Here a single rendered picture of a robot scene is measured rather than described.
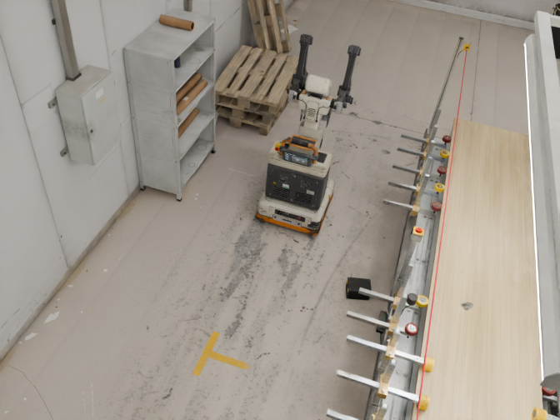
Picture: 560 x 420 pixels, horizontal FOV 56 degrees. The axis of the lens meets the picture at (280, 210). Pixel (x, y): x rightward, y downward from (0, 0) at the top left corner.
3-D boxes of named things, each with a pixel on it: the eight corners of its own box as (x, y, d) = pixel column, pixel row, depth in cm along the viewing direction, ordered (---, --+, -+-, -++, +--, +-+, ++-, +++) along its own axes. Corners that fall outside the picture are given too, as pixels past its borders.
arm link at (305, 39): (298, 36, 454) (309, 38, 452) (302, 32, 465) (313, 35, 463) (290, 85, 478) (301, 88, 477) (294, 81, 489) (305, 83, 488)
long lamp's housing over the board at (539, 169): (538, 385, 154) (551, 371, 149) (522, 44, 324) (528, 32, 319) (582, 398, 152) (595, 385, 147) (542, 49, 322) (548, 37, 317)
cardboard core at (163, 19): (158, 16, 461) (190, 23, 456) (162, 12, 467) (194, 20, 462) (159, 25, 467) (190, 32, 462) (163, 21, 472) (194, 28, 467)
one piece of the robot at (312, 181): (317, 222, 501) (330, 152, 444) (262, 206, 510) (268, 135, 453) (325, 200, 525) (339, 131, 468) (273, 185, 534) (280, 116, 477)
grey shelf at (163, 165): (140, 190, 537) (122, 47, 431) (179, 142, 601) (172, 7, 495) (180, 202, 530) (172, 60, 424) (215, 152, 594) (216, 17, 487)
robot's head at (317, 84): (327, 95, 455) (332, 78, 455) (303, 89, 459) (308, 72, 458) (327, 99, 469) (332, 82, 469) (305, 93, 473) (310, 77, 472)
